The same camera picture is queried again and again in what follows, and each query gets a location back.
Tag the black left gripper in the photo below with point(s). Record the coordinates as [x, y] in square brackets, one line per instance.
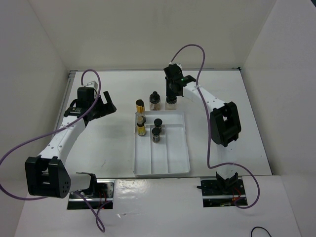
[106, 108]

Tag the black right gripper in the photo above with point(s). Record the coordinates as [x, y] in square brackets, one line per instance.
[168, 92]

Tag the black top shaker white spice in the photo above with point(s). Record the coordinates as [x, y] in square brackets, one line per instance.
[171, 103]

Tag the black cap spice jar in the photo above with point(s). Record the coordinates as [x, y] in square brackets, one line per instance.
[158, 123]
[156, 135]

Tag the black cap spice jar front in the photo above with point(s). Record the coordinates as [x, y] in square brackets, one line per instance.
[156, 135]

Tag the yellow oil bottle tan cap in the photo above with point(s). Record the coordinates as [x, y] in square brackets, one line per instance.
[141, 126]

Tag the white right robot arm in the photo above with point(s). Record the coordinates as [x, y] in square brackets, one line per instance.
[223, 122]

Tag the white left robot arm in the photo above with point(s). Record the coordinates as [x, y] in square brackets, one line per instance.
[46, 174]

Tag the black top shaker brown spice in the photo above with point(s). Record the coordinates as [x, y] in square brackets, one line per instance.
[154, 100]

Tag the gold capped glass grinder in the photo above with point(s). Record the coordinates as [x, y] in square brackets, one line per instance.
[140, 109]

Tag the white plastic organizer tray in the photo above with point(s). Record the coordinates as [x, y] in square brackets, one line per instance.
[167, 157]

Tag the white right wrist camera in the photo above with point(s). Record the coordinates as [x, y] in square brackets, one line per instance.
[178, 64]

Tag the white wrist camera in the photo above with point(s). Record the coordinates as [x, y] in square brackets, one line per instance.
[178, 64]
[92, 84]

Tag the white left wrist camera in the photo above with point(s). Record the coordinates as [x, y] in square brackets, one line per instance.
[92, 84]

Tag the aluminium table edge rail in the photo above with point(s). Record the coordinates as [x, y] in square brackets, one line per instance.
[66, 96]

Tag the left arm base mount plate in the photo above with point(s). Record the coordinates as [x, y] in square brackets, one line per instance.
[100, 198]

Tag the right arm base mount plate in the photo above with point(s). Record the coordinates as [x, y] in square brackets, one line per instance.
[214, 196]

